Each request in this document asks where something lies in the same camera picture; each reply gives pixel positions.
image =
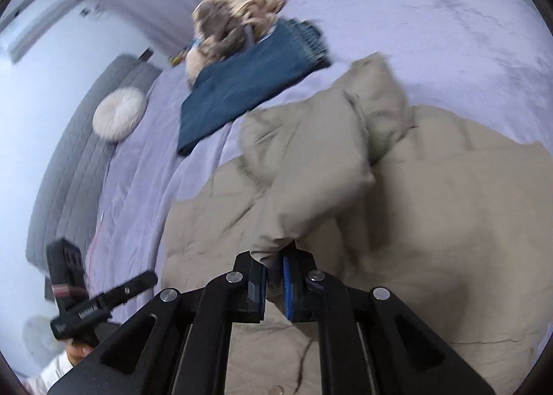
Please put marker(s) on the tan fluffy plush toy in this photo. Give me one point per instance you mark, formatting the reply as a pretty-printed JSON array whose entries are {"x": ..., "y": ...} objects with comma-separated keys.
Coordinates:
[{"x": 224, "y": 19}]

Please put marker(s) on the folded dark blue pants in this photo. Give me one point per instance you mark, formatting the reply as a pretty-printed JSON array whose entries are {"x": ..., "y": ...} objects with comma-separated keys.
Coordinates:
[{"x": 242, "y": 88}]

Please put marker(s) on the person's left hand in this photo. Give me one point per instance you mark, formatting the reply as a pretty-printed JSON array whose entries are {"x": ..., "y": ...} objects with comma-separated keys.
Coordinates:
[{"x": 80, "y": 352}]

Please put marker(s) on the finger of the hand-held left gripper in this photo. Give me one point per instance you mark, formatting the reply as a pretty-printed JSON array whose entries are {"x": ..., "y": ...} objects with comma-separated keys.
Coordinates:
[{"x": 127, "y": 289}]

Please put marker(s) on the beige puffer jacket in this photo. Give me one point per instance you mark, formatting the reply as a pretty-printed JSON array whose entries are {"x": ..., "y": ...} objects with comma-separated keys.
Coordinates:
[{"x": 432, "y": 205}]

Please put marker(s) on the round white cushion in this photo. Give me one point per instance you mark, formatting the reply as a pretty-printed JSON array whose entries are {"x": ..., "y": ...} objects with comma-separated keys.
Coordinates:
[{"x": 119, "y": 114}]

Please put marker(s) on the lilac plush bed blanket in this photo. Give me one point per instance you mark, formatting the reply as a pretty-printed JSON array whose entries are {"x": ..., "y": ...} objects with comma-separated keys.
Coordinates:
[{"x": 432, "y": 32}]

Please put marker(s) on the grey padded headboard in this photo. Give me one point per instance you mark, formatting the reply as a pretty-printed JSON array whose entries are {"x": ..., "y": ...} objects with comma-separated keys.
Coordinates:
[{"x": 69, "y": 170}]

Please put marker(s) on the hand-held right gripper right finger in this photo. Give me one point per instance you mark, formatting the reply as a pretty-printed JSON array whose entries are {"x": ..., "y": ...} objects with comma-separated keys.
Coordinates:
[{"x": 287, "y": 287}]

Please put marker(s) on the white air conditioner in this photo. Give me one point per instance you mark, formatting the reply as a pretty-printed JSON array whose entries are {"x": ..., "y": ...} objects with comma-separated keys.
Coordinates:
[{"x": 39, "y": 15}]

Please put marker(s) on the person's left forearm white sleeve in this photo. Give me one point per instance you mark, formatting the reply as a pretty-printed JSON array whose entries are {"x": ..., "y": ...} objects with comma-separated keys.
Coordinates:
[{"x": 47, "y": 377}]

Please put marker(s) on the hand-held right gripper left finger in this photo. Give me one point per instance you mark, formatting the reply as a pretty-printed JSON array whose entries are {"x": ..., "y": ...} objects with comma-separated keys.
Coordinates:
[{"x": 255, "y": 291}]

